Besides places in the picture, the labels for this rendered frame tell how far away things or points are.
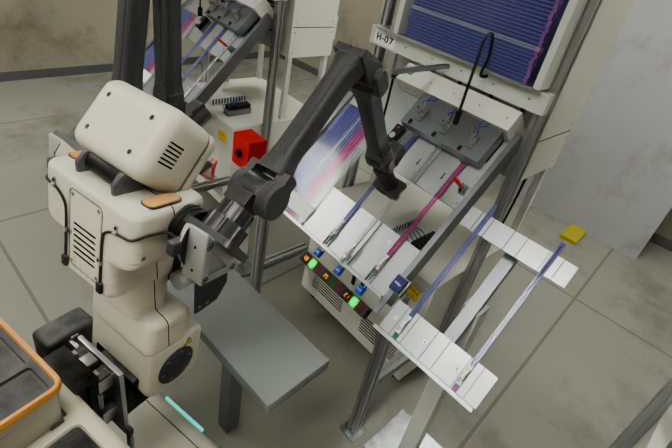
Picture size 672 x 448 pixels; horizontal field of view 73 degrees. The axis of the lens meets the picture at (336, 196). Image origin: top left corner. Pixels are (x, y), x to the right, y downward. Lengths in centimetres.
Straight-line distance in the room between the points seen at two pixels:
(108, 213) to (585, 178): 350
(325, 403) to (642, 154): 280
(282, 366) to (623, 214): 303
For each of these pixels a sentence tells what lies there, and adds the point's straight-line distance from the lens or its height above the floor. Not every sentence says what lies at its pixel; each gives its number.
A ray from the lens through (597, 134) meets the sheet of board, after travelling 390.
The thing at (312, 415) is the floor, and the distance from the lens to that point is 206.
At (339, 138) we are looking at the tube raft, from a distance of 183.
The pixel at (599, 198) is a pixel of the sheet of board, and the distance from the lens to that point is 394.
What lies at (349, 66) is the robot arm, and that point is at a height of 147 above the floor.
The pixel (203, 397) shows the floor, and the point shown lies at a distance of 208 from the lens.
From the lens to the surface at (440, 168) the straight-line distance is 163.
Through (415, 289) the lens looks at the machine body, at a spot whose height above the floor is 55.
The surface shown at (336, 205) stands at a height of 82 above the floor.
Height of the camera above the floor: 174
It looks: 32 degrees down
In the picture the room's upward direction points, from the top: 12 degrees clockwise
